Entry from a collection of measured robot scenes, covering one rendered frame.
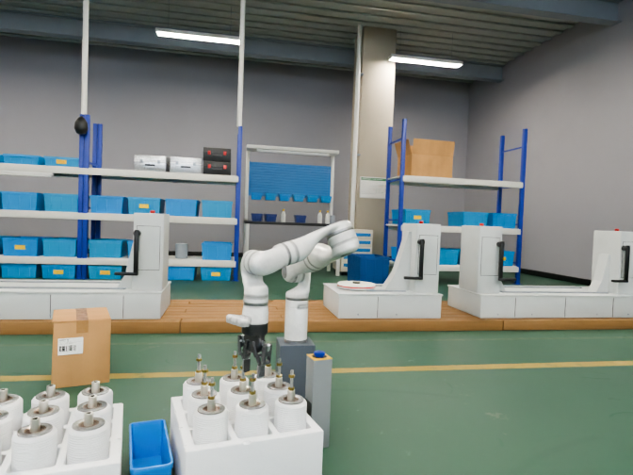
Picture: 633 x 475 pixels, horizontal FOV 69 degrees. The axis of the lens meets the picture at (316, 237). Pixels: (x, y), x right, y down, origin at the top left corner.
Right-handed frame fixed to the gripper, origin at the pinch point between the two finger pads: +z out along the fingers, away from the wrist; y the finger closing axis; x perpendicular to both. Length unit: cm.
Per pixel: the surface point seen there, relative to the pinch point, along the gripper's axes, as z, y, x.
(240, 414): 11.3, -1.1, 4.6
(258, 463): 23.3, -7.4, 2.6
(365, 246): -8, 340, -450
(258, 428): 15.0, -4.8, 1.0
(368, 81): -275, 398, -507
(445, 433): 35, -17, -78
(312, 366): 6.2, 6.8, -30.0
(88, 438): 11.5, 10.3, 41.3
